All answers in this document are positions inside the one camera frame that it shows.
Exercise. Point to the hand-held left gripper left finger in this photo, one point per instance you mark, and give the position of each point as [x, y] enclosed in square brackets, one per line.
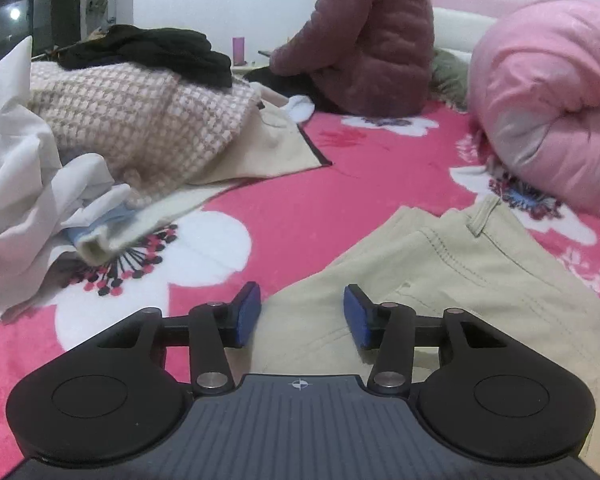
[247, 316]

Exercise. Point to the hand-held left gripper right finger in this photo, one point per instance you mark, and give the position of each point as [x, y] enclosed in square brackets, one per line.
[357, 317]

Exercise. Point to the beige pants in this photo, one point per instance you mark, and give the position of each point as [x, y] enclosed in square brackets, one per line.
[480, 270]

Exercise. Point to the pink floral blanket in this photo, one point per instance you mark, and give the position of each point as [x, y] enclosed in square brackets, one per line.
[290, 200]

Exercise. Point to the cream garment with dark trim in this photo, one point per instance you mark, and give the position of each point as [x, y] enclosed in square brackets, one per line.
[260, 155]

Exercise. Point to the light blue cloth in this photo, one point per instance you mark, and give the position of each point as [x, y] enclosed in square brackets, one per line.
[100, 222]

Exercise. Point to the pink white checkered knit garment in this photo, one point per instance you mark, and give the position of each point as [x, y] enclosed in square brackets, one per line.
[130, 110]

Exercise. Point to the green cushion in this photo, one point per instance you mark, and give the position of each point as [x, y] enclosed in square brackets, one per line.
[450, 77]

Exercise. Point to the white crumpled cloth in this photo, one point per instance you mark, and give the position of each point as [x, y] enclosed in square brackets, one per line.
[20, 185]

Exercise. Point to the purple cup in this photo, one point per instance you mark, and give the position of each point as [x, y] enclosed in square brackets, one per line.
[239, 50]

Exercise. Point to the black garment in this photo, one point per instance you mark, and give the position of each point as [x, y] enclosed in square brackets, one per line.
[170, 52]

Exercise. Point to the pink white bed headboard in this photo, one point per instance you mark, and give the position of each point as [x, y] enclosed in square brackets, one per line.
[465, 15]

